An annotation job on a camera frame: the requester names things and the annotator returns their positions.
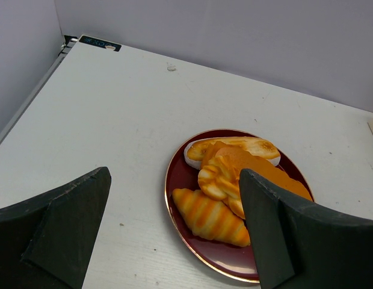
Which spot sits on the flat orange bread slice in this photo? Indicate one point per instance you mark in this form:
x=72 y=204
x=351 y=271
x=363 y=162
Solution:
x=242 y=159

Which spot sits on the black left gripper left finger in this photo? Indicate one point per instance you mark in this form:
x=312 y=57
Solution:
x=47 y=241

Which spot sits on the long white baguette bread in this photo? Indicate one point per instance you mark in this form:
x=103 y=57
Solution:
x=195 y=150

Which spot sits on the striped orange croissant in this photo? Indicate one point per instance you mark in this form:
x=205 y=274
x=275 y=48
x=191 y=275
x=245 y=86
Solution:
x=210 y=219

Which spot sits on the black label sticker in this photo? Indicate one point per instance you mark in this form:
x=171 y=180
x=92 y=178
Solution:
x=100 y=43

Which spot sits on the dark red round plate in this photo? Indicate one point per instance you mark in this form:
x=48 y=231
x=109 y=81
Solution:
x=230 y=260

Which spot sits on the braided orange pastry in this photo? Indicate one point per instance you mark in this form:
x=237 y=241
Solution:
x=219 y=180

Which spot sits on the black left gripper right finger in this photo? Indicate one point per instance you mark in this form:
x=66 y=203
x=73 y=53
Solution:
x=300 y=244

